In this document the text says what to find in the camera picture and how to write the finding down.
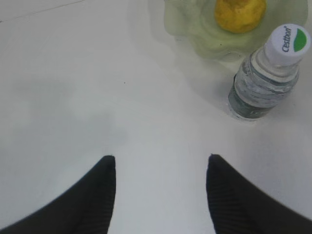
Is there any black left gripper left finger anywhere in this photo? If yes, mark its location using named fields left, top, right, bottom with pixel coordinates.
left=0, top=156, right=116, bottom=234

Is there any yellow pear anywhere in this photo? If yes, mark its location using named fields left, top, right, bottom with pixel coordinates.
left=214, top=0, right=267, bottom=34

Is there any clear plastic water bottle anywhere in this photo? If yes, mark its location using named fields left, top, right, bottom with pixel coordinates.
left=228, top=23, right=312, bottom=120

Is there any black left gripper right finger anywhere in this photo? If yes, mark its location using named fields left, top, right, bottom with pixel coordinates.
left=206, top=154, right=312, bottom=234

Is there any green wavy glass plate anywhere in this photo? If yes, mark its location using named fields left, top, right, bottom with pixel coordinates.
left=164, top=0, right=308, bottom=59

